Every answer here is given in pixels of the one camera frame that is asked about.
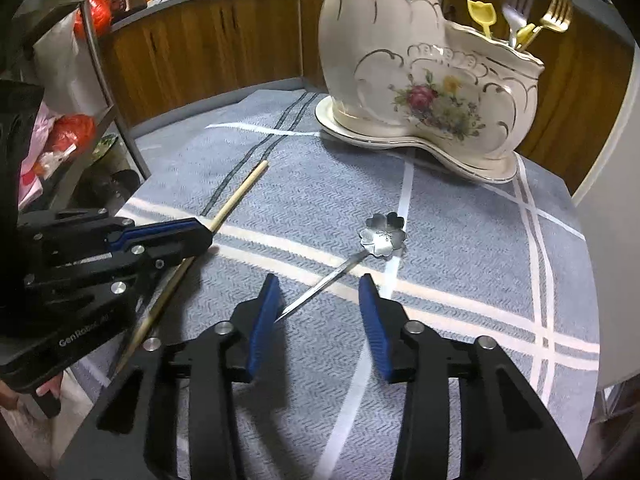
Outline wooden kitchen cabinets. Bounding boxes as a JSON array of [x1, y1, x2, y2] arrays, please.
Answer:
[[97, 0, 638, 196]]

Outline pink plastic bag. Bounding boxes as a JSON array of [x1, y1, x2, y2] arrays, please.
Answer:
[[17, 102, 57, 211]]

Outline wooden chopstick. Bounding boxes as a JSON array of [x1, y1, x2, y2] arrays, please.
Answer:
[[115, 160, 270, 375]]

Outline silver flower-shaped spoon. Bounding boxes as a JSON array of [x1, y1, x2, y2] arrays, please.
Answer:
[[274, 212, 407, 322]]

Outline dark pot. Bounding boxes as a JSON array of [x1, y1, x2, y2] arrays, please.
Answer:
[[82, 170, 139, 207]]

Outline grey striped tablecloth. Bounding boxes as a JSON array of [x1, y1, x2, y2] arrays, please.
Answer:
[[65, 87, 601, 480]]

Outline red plastic bag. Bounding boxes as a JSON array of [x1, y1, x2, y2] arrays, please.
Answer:
[[75, 0, 113, 38], [50, 115, 97, 157]]

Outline white plastic bag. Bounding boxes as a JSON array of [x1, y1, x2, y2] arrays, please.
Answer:
[[32, 10, 112, 117]]

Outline gold metal fork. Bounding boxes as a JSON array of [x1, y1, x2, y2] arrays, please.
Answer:
[[525, 0, 573, 48]]

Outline yellow tulip plastic spoon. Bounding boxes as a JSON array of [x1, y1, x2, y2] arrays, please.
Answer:
[[466, 0, 497, 40]]

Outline silver metal fork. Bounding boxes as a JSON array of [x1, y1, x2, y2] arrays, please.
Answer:
[[501, 0, 536, 48]]

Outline grey metal rack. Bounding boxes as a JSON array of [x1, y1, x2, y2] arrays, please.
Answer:
[[15, 2, 151, 221]]

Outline person's left hand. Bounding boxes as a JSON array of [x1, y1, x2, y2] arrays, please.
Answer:
[[0, 377, 62, 411]]

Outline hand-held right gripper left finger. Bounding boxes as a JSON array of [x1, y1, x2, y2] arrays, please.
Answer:
[[57, 274, 284, 480]]

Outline yellow plastic utensil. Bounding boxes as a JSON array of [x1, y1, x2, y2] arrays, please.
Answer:
[[515, 22, 537, 51]]

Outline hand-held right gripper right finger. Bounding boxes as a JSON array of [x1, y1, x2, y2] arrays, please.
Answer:
[[358, 273, 585, 480]]

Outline cream floral ceramic utensil holder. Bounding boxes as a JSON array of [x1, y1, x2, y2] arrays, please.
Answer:
[[314, 0, 546, 183]]

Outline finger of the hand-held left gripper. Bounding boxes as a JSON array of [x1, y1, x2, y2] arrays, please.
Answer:
[[25, 227, 214, 306], [17, 208, 203, 266]]

